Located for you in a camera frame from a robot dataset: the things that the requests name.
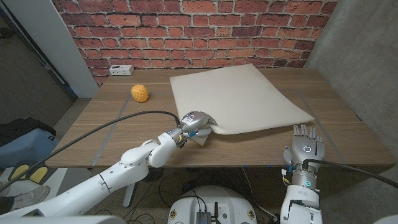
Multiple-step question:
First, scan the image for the grey sneaker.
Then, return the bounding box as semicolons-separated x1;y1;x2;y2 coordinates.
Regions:
11;185;50;210

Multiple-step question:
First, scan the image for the yellow toy pineapple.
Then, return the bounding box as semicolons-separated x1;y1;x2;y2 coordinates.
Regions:
130;84;149;103

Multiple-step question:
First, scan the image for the small grey electronics box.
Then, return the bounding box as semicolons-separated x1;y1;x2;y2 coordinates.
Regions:
195;210;213;224

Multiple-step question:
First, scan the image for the cream memory foam sheet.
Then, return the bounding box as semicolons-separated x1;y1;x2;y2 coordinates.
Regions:
169;63;315;146

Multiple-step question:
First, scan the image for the black yellow slipper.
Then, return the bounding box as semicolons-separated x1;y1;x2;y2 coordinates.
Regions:
8;161;32;182
28;165;50;184

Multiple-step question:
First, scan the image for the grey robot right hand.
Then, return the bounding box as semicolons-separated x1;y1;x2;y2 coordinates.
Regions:
282;123;326;174

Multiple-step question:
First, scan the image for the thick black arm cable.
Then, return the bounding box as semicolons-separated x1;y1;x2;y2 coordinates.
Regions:
0;110;182;192
302;158;398;189

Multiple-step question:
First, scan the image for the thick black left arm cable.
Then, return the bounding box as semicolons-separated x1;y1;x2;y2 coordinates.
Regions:
0;110;182;192

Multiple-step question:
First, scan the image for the black antenna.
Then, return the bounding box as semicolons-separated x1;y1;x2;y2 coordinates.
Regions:
213;202;222;224

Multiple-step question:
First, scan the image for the white robot torso base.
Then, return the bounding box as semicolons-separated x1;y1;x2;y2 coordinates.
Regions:
167;185;258;224

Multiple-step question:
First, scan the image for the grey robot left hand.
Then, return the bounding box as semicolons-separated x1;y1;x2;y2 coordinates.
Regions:
175;111;218;144

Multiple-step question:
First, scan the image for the white wall panel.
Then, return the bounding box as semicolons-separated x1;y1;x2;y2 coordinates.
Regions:
2;0;100;99

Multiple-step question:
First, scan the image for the white floor cable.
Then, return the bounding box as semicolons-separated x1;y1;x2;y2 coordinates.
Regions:
241;167;278;220

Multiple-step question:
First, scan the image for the black bag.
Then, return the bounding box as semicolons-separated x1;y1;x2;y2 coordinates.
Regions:
0;117;57;146

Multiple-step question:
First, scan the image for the red brick printed backdrop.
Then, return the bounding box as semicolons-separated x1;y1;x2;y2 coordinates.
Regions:
51;0;340;86

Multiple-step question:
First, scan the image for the white table leg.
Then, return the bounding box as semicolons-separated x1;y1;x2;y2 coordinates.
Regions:
123;183;137;208

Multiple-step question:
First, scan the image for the white power strip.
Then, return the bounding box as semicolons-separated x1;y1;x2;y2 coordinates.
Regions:
108;64;135;77

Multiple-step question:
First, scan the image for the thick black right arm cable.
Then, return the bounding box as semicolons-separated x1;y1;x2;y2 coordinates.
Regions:
302;158;398;189

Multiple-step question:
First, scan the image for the black round floor object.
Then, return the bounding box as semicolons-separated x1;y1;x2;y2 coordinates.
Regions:
141;169;164;184

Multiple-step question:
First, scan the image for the blue storage container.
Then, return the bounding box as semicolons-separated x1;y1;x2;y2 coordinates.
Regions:
0;128;60;169

